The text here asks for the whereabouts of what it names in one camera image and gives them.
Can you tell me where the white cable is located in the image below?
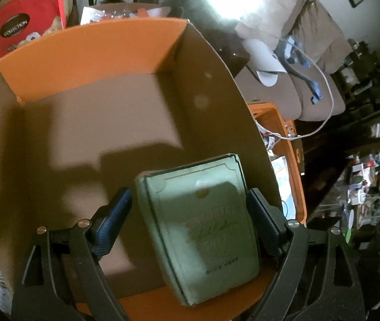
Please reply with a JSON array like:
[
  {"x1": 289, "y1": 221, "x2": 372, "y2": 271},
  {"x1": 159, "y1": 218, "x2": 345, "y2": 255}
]
[{"x1": 256, "y1": 38, "x2": 335, "y2": 142}]

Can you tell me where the brown sofa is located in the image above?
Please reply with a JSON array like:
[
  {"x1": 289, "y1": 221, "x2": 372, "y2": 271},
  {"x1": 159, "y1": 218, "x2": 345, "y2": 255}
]
[{"x1": 176, "y1": 0, "x2": 355, "y2": 123}]

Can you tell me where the red collection gift bag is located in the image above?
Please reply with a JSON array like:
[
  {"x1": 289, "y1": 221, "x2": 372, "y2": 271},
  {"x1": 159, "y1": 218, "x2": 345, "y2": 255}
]
[{"x1": 0, "y1": 0, "x2": 66, "y2": 58}]

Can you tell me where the open box of clutter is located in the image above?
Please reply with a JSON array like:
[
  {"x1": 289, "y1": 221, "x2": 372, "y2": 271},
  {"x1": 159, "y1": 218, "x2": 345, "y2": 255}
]
[{"x1": 80, "y1": 2, "x2": 171, "y2": 25}]

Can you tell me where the green tissue pack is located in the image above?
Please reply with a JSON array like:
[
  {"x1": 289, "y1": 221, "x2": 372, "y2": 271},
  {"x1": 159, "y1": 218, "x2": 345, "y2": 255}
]
[{"x1": 135, "y1": 154, "x2": 260, "y2": 307}]

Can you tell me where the orange cardboard box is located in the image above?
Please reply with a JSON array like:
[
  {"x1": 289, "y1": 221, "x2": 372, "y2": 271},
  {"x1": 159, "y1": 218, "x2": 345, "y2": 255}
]
[{"x1": 0, "y1": 17, "x2": 283, "y2": 321}]

